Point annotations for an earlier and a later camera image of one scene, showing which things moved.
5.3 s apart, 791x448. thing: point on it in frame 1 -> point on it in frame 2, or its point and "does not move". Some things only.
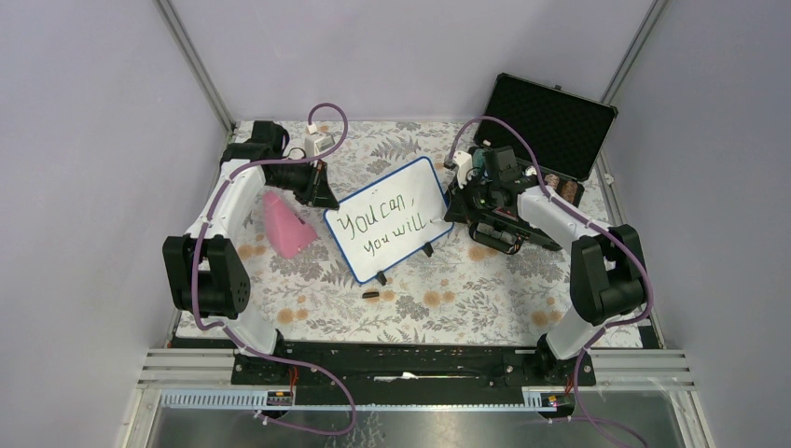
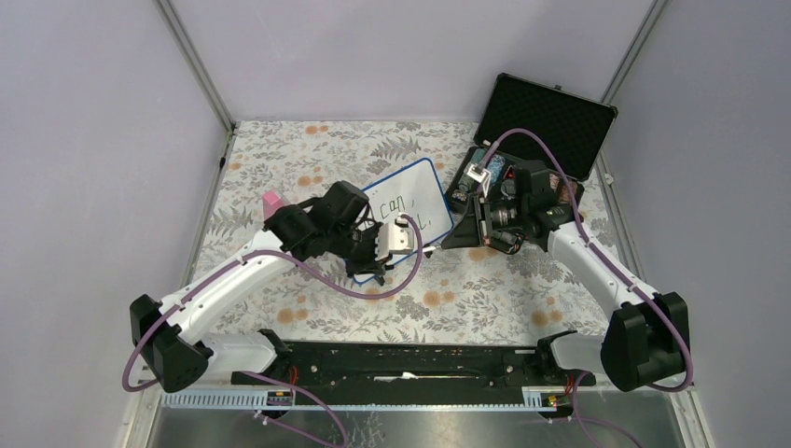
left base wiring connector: [279, 398] does not move
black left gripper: [324, 196] -> [370, 264]
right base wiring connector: [563, 402] does not move
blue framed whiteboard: [383, 225] does not move
